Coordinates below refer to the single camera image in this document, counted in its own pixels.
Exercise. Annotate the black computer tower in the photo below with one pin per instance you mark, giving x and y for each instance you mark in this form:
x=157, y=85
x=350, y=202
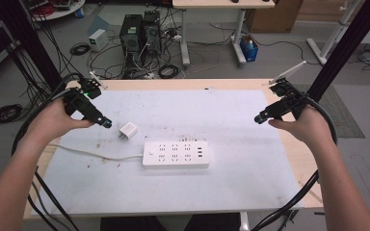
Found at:
x=131, y=37
x=152, y=32

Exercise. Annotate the white metal stand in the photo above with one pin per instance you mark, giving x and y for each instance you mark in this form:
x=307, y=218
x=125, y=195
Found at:
x=330, y=38

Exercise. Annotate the person's right hand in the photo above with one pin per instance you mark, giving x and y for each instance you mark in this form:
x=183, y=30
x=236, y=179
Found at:
x=308, y=128

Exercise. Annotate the cardboard box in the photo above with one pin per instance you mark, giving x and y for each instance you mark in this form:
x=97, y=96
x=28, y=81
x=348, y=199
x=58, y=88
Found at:
x=274, y=16

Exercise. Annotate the grey rug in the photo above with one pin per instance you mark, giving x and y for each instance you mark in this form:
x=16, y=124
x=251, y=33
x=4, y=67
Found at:
x=340, y=112

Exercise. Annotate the pale table mat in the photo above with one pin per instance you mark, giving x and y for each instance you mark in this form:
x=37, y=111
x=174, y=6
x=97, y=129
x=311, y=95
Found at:
x=205, y=189

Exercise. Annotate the wooden desk with white legs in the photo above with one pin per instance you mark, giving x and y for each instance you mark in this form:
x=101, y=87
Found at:
x=221, y=3

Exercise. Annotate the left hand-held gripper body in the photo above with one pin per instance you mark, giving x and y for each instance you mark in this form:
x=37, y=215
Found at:
x=80, y=102

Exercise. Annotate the white power strip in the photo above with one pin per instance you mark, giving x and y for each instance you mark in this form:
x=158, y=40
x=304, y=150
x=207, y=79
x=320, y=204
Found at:
x=176, y=155

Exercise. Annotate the round white table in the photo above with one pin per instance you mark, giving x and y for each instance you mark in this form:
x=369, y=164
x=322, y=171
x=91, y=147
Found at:
x=61, y=9

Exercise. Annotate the person's left hand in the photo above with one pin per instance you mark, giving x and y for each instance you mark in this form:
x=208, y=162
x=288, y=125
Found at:
x=53, y=122

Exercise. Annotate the white charger plug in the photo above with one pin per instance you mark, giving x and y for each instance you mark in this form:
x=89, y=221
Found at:
x=128, y=131

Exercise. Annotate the blue bin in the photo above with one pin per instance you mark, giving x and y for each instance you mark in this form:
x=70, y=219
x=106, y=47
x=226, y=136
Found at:
x=249, y=48

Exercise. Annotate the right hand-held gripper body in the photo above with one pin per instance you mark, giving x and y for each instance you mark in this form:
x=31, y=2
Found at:
x=285, y=102

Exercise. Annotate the white box device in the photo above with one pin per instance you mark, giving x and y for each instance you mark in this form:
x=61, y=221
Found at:
x=98, y=40

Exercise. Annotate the black frame post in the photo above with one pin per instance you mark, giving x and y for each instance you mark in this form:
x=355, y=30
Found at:
x=35, y=41
x=343, y=48

